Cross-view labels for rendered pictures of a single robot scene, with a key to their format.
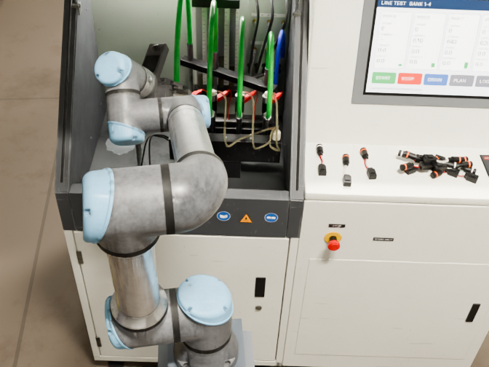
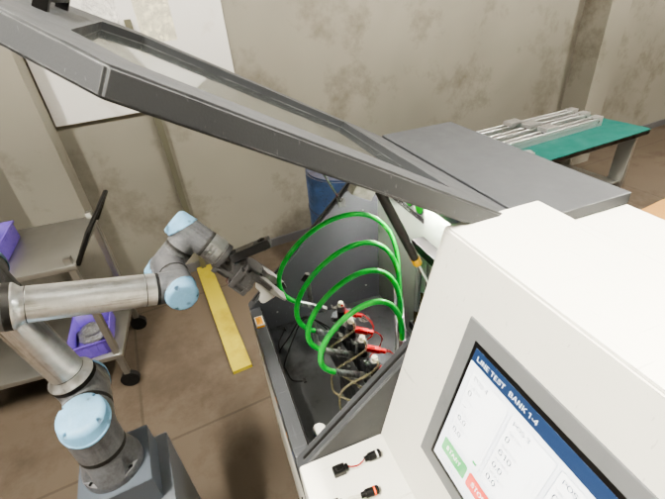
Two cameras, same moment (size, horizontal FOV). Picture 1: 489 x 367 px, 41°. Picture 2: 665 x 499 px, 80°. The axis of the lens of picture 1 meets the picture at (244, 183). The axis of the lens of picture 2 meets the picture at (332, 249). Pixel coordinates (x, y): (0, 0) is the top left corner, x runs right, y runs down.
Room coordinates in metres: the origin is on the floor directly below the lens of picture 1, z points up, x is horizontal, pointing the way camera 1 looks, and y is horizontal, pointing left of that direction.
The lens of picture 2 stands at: (1.26, -0.72, 1.93)
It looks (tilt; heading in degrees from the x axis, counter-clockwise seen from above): 33 degrees down; 73
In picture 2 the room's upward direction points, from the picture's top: 5 degrees counter-clockwise
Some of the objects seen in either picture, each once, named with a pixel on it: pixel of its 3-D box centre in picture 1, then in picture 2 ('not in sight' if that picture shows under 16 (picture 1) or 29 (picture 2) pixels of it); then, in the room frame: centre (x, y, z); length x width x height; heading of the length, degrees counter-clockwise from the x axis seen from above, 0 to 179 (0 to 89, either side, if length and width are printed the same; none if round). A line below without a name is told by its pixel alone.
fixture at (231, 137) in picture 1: (225, 148); (359, 378); (1.55, 0.06, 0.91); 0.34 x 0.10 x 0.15; 91
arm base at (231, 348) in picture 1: (206, 340); (107, 453); (0.83, 0.07, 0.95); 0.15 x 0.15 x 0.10
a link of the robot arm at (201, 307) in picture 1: (201, 310); (89, 426); (0.82, 0.08, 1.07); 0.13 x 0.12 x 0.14; 101
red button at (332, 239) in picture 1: (333, 242); not in sight; (1.27, -0.27, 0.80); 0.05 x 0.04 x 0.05; 91
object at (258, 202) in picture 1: (180, 210); (278, 383); (1.31, 0.18, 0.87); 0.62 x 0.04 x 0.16; 91
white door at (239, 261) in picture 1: (184, 302); (291, 456); (1.29, 0.18, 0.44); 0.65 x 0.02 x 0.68; 91
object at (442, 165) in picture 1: (438, 163); not in sight; (1.41, -0.55, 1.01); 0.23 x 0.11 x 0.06; 91
